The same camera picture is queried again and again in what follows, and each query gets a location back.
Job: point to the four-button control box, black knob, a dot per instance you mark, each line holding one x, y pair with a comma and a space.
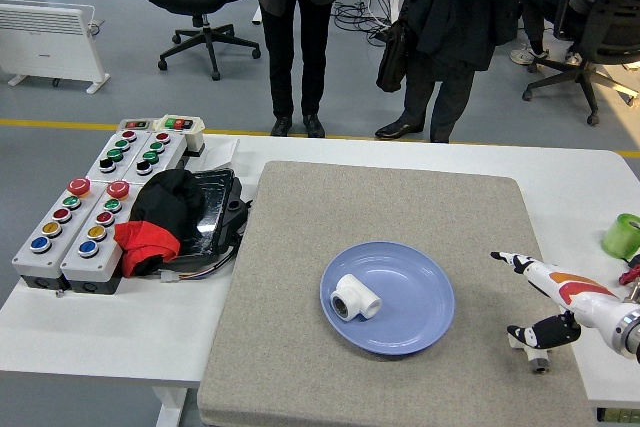
112, 139
167, 152

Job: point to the red cloth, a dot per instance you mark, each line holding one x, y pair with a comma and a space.
145, 242

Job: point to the small grey switch box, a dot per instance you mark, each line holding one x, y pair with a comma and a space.
135, 124

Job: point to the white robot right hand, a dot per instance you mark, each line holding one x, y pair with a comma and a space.
575, 287

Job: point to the grey-brown mat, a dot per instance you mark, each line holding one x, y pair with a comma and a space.
350, 197

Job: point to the small red item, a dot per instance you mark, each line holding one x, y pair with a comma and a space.
629, 276

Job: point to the white panel heater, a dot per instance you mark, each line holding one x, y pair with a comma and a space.
45, 47

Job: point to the black hand bag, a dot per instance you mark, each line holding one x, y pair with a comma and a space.
395, 62

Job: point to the white pipe tee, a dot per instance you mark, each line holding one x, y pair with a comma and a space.
537, 359
360, 297

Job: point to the cream switch box, green red buttons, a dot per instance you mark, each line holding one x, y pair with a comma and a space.
195, 137

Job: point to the black cloth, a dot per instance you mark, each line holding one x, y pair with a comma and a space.
165, 202

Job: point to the five-button control box, red mushroom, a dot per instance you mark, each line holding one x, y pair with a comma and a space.
25, 259
75, 267

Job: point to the black glossy tray device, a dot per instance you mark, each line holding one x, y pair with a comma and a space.
215, 212

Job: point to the blue plate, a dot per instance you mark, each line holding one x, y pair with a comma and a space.
410, 307

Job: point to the seated person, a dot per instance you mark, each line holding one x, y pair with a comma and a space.
537, 2

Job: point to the white table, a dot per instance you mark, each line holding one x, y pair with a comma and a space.
125, 327

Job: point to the white paper sheet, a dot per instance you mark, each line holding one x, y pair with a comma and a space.
220, 152

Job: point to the green tape roll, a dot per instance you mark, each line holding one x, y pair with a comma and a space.
617, 239

